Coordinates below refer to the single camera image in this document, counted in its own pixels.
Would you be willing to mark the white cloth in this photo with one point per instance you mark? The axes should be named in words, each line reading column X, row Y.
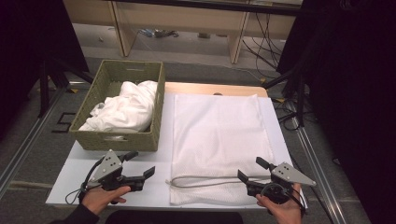
column 218, row 133

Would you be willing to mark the person's left hand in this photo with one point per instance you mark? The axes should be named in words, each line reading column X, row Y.
column 99, row 199

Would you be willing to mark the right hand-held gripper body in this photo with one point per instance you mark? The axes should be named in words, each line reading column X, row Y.
column 288, row 174

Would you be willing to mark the green woven basket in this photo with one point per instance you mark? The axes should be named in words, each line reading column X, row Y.
column 102, row 141

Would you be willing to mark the beige wooden desk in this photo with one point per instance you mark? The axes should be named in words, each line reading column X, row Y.
column 177, row 18

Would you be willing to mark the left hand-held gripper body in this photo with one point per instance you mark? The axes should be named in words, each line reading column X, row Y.
column 107, row 169

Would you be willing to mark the metal floor rail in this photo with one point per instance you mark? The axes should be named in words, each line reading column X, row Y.
column 320, row 174
column 28, row 143

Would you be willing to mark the person's right hand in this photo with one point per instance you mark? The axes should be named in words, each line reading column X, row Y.
column 285, row 213

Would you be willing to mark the black curtain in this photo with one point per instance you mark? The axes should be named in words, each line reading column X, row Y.
column 355, row 93
column 28, row 46

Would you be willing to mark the black metal stand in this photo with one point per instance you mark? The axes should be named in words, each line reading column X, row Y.
column 299, row 99
column 43, row 90

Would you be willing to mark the white garment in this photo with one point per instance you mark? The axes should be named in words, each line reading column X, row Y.
column 127, row 109

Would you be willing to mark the white board mat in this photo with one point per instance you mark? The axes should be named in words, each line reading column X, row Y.
column 146, row 193

